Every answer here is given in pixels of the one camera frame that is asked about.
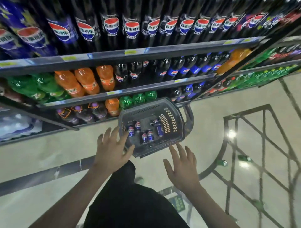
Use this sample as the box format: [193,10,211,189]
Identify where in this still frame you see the small green soda bottle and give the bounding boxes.
[119,96,133,110]
[133,93,146,106]
[145,90,157,102]

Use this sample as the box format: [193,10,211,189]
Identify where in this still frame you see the cluster of blue soda cans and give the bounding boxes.
[127,119,165,145]

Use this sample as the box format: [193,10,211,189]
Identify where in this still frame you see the dark red soda bottle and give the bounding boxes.
[0,81,23,102]

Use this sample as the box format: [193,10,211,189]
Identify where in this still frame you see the dark metal shelving unit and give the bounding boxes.
[0,35,267,147]

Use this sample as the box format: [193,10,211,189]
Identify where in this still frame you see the large blue soda bottle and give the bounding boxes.
[0,0,58,58]
[0,22,19,59]

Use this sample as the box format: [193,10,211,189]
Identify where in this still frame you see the cluster of green soda bottles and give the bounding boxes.
[7,73,72,104]

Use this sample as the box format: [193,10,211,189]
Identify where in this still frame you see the group of blue label bottles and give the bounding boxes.
[170,81,206,102]

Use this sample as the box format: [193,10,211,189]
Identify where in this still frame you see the row of small cola bottles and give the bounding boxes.
[114,52,232,83]

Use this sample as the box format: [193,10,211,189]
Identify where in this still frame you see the person's left hand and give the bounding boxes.
[94,126,136,176]

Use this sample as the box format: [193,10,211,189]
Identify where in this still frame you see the grey plastic shopping basket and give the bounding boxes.
[117,97,195,158]

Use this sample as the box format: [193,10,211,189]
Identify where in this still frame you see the row of large cola bottles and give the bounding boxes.
[45,0,301,53]

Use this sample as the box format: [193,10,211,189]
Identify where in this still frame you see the rows of green bottles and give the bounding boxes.
[232,48,301,90]

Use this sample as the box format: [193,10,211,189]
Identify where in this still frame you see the purple label dark bottle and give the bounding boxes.
[88,102,108,120]
[56,108,79,125]
[71,105,95,123]

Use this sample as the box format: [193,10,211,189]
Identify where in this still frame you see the side metal shelving unit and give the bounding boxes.
[195,35,301,100]

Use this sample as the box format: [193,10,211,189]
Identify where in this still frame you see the packs of clear water bottles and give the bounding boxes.
[0,113,43,142]

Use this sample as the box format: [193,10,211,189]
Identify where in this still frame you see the person's right hand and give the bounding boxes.
[163,142,202,192]

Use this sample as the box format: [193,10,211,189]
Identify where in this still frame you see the person's left forearm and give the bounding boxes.
[28,164,118,228]

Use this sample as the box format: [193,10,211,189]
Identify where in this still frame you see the small orange soda bottle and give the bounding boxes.
[105,98,121,117]

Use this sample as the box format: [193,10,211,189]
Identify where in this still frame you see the large orange soda bottle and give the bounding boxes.
[216,48,254,75]

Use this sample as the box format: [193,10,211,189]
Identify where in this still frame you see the person's right forearm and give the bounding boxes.
[175,184,241,228]

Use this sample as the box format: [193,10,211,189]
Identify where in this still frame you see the person's black clothing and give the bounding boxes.
[83,160,190,228]

